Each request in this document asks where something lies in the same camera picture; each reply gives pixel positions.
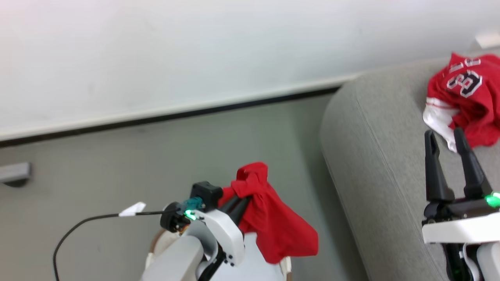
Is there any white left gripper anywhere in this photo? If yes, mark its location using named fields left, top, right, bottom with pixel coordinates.
left=184, top=195, right=253, bottom=269

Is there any thin black cable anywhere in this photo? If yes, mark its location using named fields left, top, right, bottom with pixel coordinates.
left=53, top=210, right=169, bottom=281

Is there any white cable tag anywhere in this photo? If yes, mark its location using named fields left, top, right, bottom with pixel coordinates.
left=118, top=202, right=146, bottom=217

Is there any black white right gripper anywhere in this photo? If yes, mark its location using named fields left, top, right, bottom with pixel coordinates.
left=421, top=127, right=500, bottom=245

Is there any grey fabric sofa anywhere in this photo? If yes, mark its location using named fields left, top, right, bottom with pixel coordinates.
left=319, top=49, right=500, bottom=281

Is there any small white box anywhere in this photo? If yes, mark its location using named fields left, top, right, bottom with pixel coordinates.
left=474, top=33, right=500, bottom=50

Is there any red white numbered jersey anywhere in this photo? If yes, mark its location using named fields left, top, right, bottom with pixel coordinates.
left=422, top=52, right=500, bottom=153

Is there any grey flat bracket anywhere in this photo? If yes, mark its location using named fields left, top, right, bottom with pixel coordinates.
left=0, top=162, right=32, bottom=187

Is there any dark baseboard strip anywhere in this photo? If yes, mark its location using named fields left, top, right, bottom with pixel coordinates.
left=0, top=87, right=343, bottom=149

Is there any plain red garment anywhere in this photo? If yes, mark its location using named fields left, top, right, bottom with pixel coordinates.
left=218, top=162, right=319, bottom=265

